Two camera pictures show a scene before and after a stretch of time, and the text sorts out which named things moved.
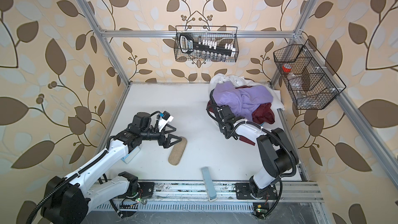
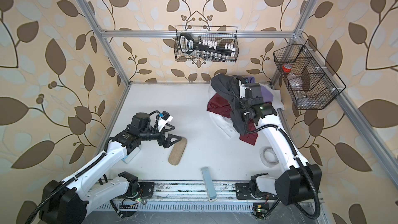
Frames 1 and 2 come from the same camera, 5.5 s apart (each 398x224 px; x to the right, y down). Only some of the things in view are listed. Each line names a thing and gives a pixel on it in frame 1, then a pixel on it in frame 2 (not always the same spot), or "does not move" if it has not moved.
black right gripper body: (222, 124) -> (248, 102)
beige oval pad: (178, 152) does not move
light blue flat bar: (210, 188) does not move
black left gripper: (167, 143) does not move
